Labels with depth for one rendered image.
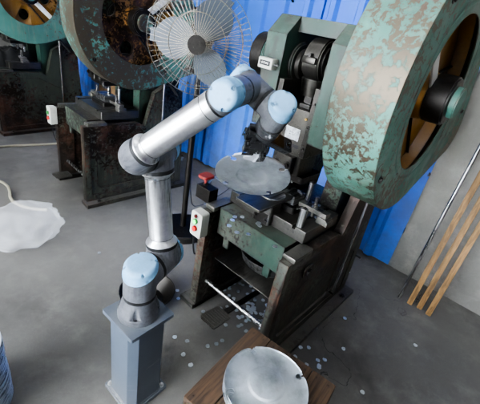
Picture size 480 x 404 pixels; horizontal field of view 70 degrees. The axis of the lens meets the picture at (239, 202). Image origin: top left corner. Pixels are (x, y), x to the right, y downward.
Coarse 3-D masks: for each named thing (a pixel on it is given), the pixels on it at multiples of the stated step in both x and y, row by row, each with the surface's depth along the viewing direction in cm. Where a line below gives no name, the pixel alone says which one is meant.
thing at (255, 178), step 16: (224, 160) 124; (240, 160) 122; (272, 160) 119; (224, 176) 134; (240, 176) 133; (256, 176) 131; (272, 176) 129; (288, 176) 127; (256, 192) 141; (272, 192) 140
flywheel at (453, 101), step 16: (464, 32) 121; (448, 48) 121; (464, 48) 125; (448, 64) 130; (464, 64) 130; (432, 80) 106; (448, 80) 107; (432, 96) 108; (448, 96) 106; (464, 96) 110; (416, 112) 114; (432, 112) 110; (448, 112) 109; (416, 128) 136; (432, 128) 140; (416, 144) 140; (416, 160) 141
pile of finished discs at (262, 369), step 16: (240, 352) 126; (256, 352) 127; (272, 352) 128; (240, 368) 120; (256, 368) 120; (272, 368) 122; (288, 368) 123; (224, 384) 113; (240, 384) 115; (256, 384) 115; (272, 384) 116; (288, 384) 118; (304, 384) 118; (224, 400) 112; (240, 400) 110; (256, 400) 111; (272, 400) 111; (288, 400) 112; (304, 400) 113
